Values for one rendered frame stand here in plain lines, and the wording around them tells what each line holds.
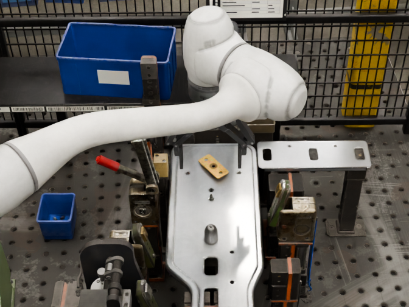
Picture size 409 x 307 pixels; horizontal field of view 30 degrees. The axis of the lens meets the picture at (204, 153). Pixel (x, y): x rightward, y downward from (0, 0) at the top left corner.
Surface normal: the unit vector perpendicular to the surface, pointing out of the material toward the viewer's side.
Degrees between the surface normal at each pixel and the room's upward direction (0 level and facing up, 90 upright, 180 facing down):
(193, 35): 72
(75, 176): 0
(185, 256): 0
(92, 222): 0
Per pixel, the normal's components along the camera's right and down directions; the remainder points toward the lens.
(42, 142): 0.39, -0.55
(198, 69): -0.63, 0.58
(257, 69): -0.04, -0.57
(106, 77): -0.11, 0.70
